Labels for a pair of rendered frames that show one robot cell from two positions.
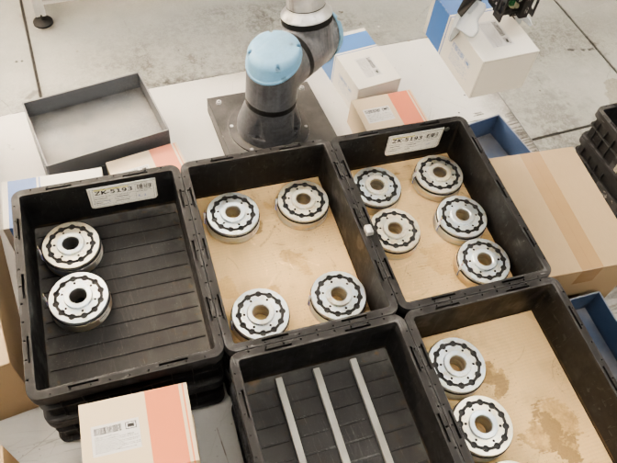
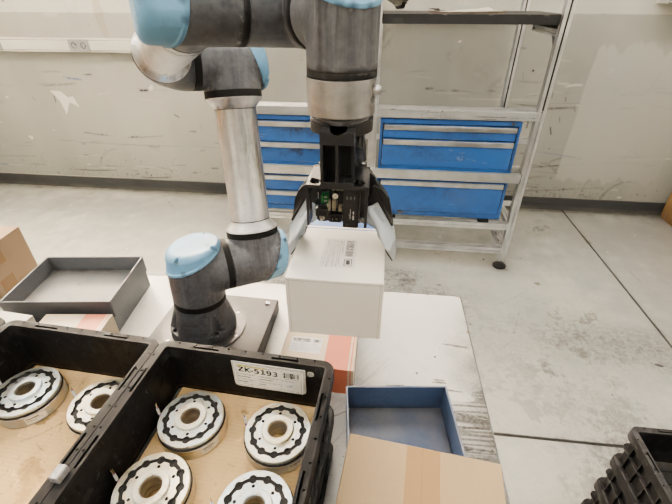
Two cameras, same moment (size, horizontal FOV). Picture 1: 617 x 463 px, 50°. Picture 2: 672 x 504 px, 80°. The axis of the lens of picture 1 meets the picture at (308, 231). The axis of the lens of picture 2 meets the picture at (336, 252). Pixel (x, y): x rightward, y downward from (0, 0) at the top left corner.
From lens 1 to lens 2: 0.98 m
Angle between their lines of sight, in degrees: 33
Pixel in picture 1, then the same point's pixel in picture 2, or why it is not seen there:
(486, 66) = (293, 286)
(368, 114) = (295, 341)
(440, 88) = (411, 342)
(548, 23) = (637, 335)
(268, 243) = (31, 441)
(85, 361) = not seen: outside the picture
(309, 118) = (248, 330)
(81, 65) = not seen: hidden behind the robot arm
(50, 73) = not seen: hidden behind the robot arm
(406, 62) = (391, 310)
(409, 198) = (228, 451)
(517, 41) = (360, 267)
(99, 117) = (94, 282)
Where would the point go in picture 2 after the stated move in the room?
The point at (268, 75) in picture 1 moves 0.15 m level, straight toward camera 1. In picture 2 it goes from (170, 267) to (105, 310)
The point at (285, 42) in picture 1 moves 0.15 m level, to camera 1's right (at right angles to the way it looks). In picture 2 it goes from (204, 242) to (255, 265)
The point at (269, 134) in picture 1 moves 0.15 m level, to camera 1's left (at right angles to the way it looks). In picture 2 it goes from (181, 330) to (141, 305)
